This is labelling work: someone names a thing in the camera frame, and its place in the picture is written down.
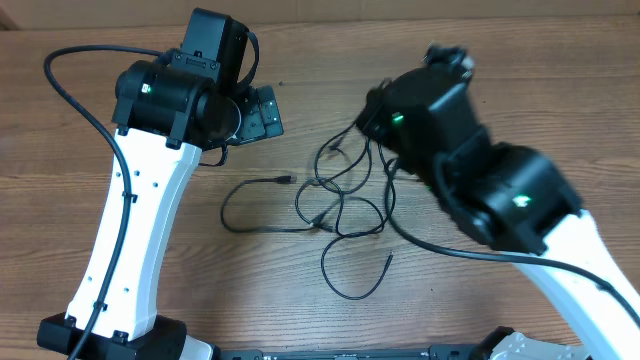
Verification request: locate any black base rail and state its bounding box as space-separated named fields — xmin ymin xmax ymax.
xmin=204 ymin=327 xmax=591 ymax=360

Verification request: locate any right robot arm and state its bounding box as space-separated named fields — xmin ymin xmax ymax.
xmin=356 ymin=65 xmax=639 ymax=359

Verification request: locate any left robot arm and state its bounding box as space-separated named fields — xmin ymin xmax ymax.
xmin=37 ymin=8 xmax=283 ymax=360

